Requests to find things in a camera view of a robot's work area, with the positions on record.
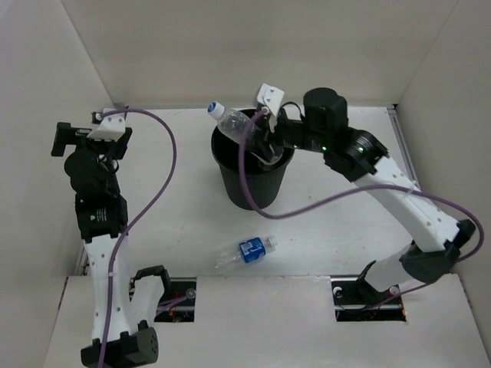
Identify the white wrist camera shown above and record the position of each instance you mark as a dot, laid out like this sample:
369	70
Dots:
110	125
269	97

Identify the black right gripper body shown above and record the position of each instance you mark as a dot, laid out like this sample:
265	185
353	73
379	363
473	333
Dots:
294	134

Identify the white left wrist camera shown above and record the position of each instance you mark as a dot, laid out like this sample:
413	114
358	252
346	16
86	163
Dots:
110	125

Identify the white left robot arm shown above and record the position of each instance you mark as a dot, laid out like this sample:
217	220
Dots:
125	306

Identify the black plastic waste bin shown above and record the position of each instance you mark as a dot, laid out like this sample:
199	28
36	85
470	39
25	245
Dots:
263	181

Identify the right aluminium table rail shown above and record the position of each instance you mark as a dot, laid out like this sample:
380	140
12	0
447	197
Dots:
408	164

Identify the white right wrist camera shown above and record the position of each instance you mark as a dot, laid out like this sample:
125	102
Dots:
269	97

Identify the blue label clear bottle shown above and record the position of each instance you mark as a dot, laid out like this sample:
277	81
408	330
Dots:
244	253

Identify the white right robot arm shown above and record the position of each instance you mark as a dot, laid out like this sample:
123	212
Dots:
438	227

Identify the left aluminium table rail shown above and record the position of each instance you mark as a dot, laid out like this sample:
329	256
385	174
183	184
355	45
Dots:
83	265

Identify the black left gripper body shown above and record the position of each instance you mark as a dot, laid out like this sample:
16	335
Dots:
81	135

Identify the aluminium table rail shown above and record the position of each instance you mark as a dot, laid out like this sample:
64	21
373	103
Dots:
408	164
83	265

